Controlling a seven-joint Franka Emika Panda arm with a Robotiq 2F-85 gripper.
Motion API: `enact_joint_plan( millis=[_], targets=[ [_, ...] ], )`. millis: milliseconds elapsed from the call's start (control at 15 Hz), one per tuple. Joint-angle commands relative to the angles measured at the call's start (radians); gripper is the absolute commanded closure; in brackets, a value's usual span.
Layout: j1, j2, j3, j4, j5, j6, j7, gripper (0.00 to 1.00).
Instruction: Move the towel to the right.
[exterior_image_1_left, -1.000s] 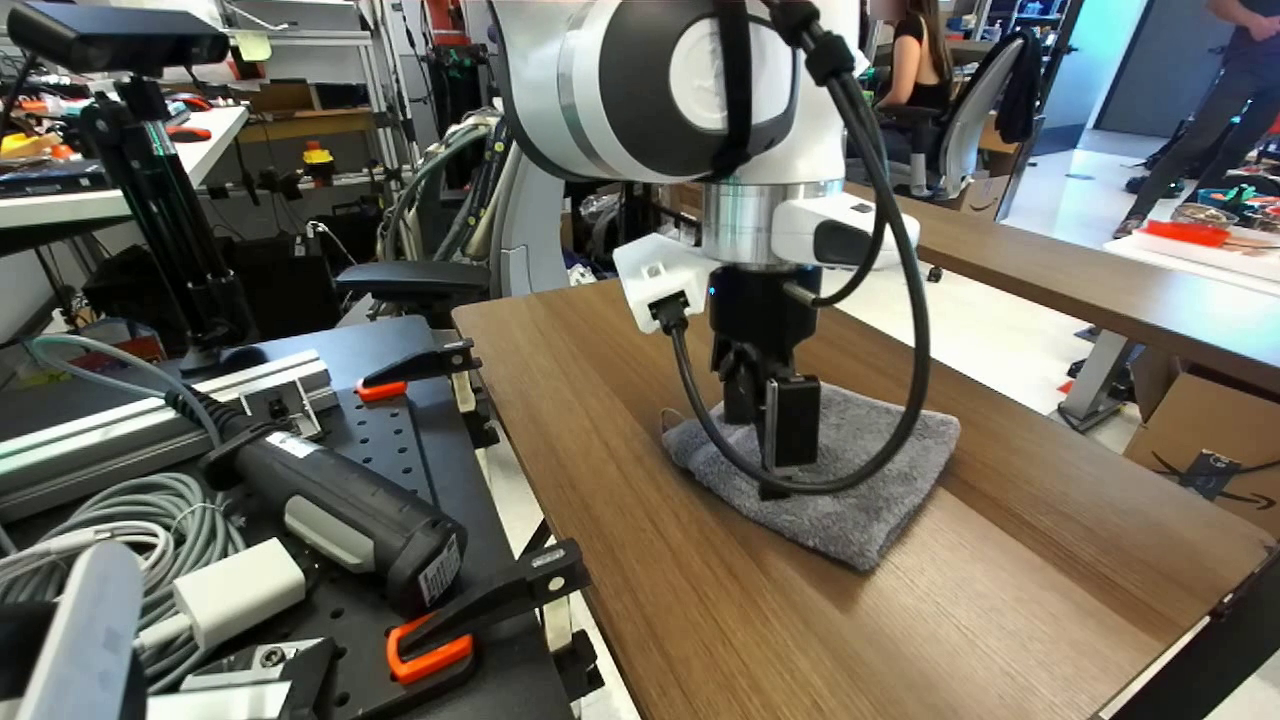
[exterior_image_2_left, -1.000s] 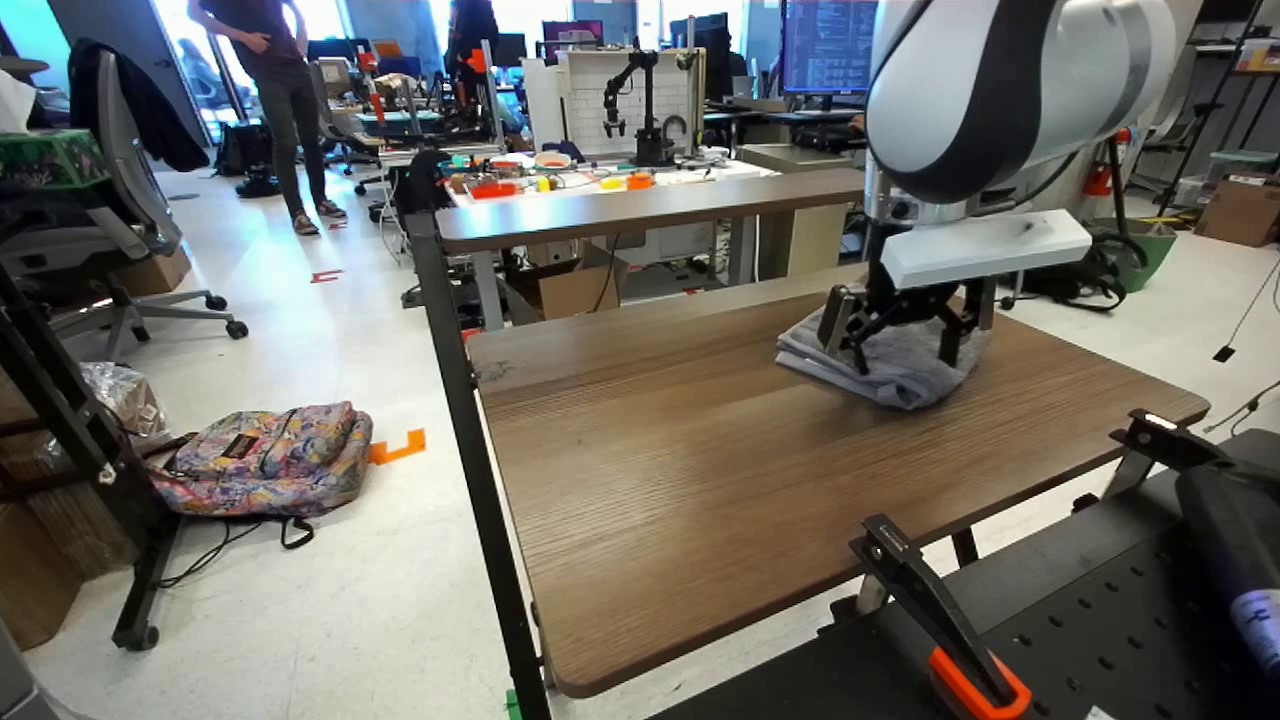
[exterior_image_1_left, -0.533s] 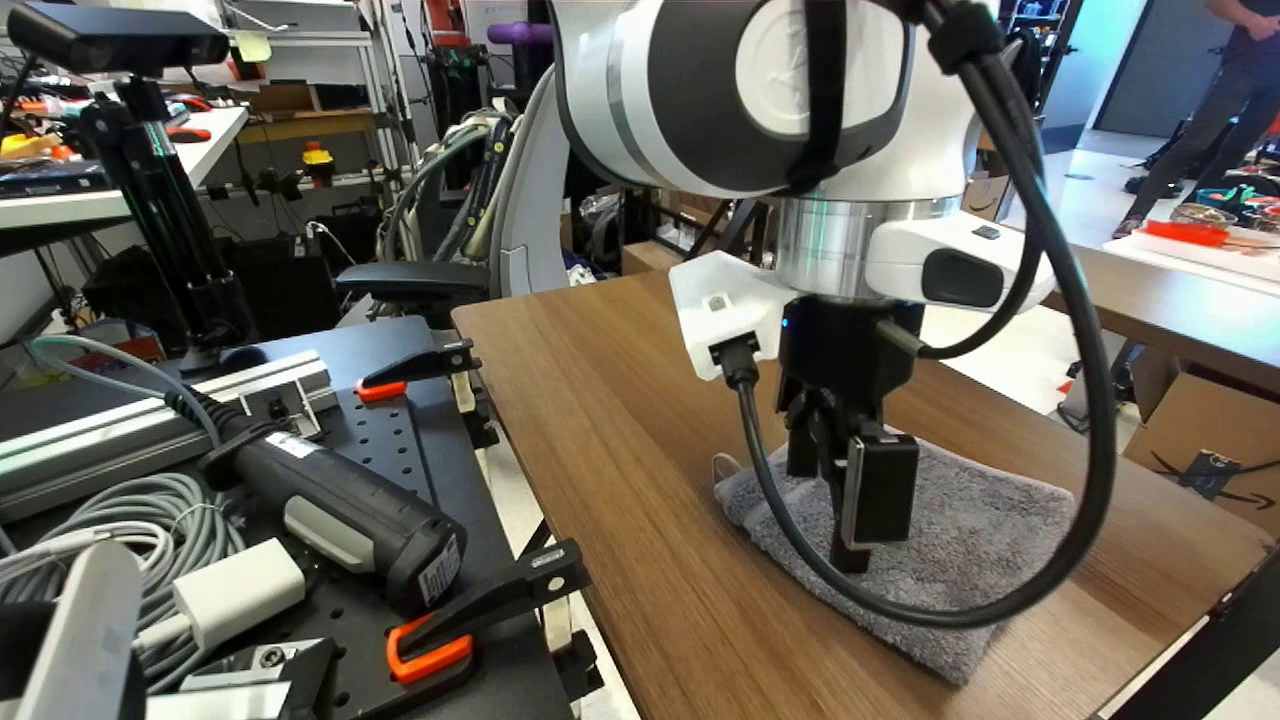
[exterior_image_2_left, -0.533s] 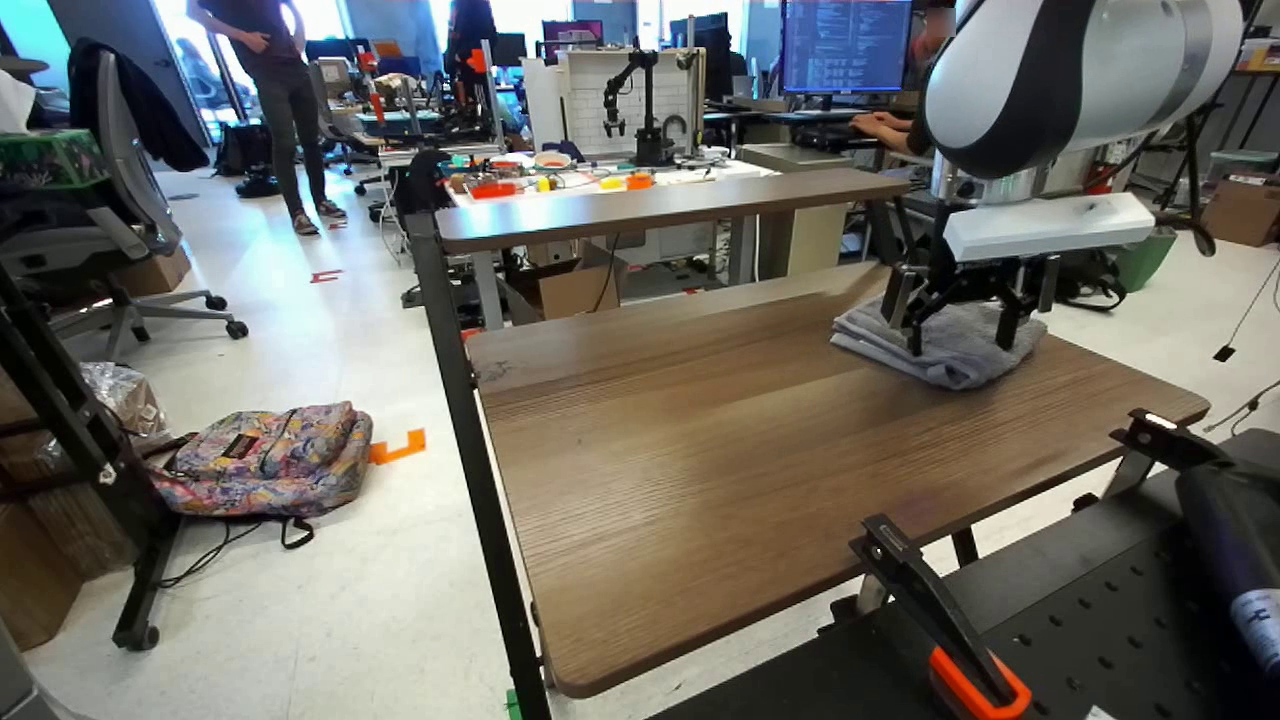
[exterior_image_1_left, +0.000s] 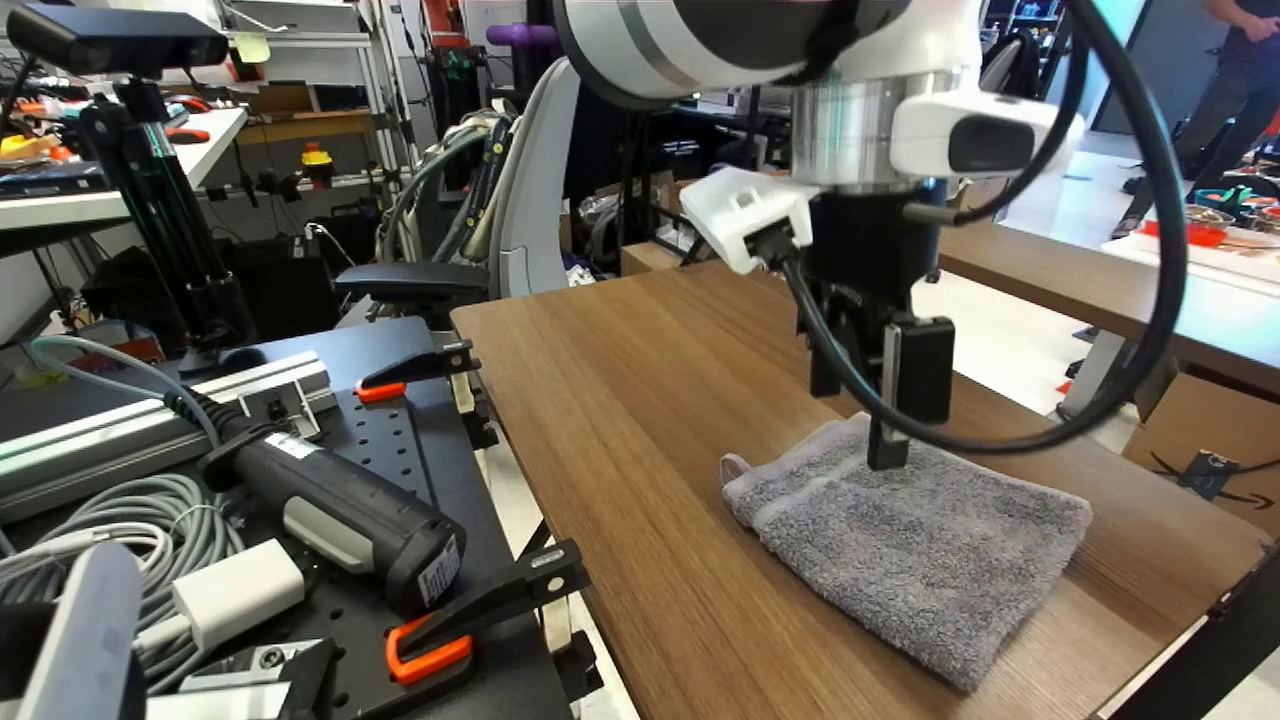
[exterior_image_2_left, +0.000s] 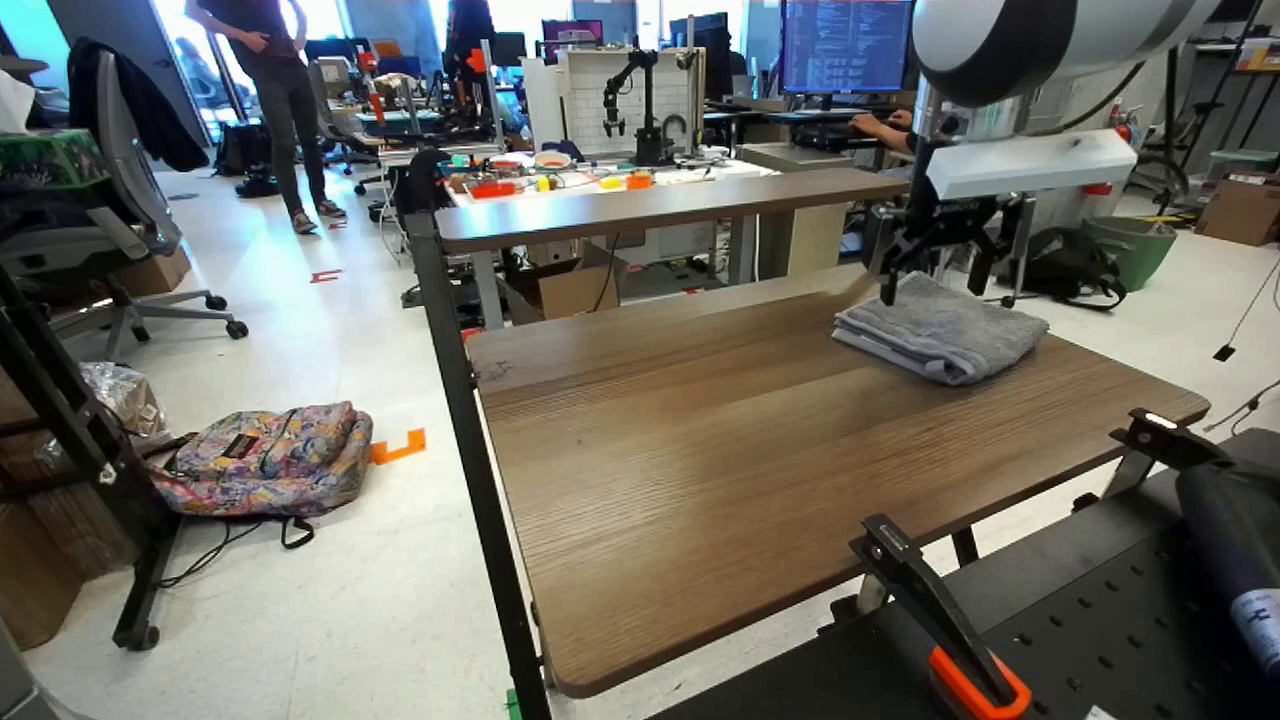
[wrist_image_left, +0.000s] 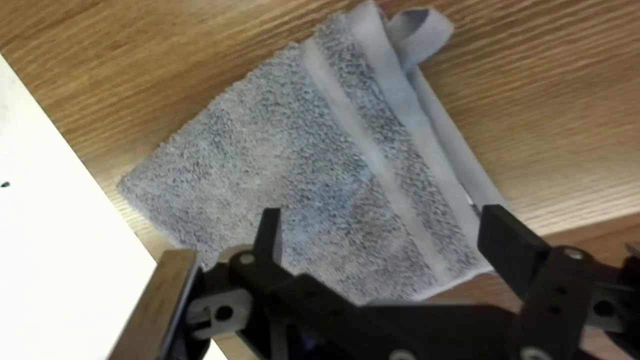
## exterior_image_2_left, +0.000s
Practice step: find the standing person dark clothes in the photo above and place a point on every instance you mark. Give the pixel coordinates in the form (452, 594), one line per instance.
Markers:
(280, 95)

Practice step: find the colourful patterned backpack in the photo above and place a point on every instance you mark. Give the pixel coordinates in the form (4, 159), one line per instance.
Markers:
(262, 462)

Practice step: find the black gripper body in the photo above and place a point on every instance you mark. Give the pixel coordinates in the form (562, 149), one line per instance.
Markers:
(967, 218)

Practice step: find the small black robot arm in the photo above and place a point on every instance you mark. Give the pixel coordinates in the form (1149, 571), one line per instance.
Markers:
(651, 112)

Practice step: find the white backdrop box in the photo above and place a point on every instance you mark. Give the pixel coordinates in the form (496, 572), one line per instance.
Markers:
(586, 100)

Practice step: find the black cylinder with label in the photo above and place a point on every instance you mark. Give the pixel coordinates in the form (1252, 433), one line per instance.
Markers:
(1232, 546)

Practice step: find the grey office chair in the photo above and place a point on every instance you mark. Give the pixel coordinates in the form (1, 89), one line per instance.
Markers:
(124, 254)

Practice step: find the brown cardboard stack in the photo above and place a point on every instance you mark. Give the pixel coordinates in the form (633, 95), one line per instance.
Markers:
(42, 560)

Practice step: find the grey back table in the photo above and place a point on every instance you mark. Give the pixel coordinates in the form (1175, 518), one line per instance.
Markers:
(643, 201)

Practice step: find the green box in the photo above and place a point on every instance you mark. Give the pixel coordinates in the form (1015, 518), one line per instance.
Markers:
(46, 159)

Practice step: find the grey towel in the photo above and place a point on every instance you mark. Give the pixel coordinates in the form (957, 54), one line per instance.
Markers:
(941, 335)

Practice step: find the clear plastic bag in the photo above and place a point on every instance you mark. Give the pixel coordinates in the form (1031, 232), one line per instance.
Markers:
(124, 394)

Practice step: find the seated person forearm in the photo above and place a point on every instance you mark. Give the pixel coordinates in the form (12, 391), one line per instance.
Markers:
(882, 130)

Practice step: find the black bag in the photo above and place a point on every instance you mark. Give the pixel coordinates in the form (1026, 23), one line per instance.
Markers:
(1066, 265)

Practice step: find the black metal table post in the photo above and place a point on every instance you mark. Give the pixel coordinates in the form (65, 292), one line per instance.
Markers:
(461, 426)

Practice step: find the black angled stand leg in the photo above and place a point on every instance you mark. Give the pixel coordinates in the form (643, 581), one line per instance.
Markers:
(80, 443)

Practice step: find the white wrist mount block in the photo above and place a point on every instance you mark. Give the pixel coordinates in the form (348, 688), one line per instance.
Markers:
(1033, 166)

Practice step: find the black perforated board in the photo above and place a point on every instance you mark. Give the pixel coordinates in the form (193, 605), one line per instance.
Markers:
(1066, 625)

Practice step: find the large computer monitor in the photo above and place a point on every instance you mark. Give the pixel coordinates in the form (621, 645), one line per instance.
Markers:
(845, 47)

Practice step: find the closed cardboard box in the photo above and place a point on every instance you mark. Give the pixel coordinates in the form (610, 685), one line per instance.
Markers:
(1243, 208)

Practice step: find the orange plastic floor object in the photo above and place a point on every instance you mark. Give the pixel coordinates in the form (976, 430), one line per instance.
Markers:
(396, 446)

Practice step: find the green bin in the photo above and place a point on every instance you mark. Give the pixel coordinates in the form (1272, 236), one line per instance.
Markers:
(1143, 248)

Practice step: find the dark jacket on chair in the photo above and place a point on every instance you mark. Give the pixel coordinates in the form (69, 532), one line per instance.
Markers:
(141, 100)

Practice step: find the open cardboard box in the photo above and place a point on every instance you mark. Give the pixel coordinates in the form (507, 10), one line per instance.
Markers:
(564, 288)

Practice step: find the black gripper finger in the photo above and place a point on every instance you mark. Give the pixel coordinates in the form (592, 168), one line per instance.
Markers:
(987, 260)
(904, 265)

